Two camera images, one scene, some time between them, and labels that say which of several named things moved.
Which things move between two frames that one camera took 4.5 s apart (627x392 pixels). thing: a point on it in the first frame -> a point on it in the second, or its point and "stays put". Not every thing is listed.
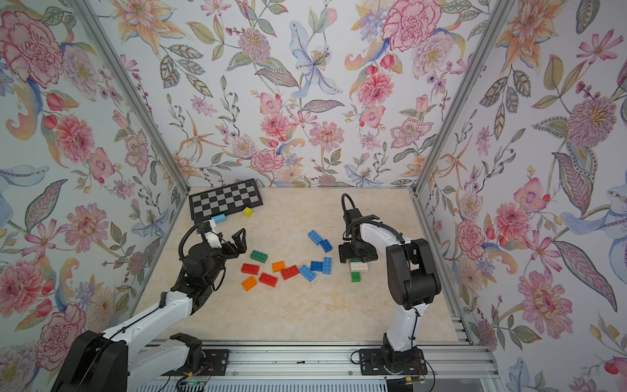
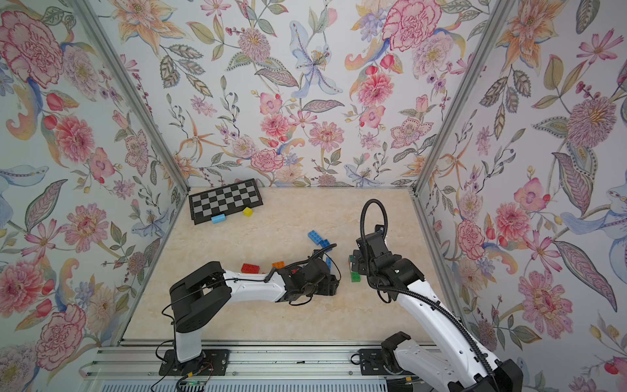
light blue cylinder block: x=221 y=217 stays put
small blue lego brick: x=326 y=245 stays put
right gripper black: x=345 y=252 -> x=363 y=267
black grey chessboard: x=216 y=203 stays put
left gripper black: x=241 y=246 -> x=330 y=284
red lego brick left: x=250 y=269 stays put
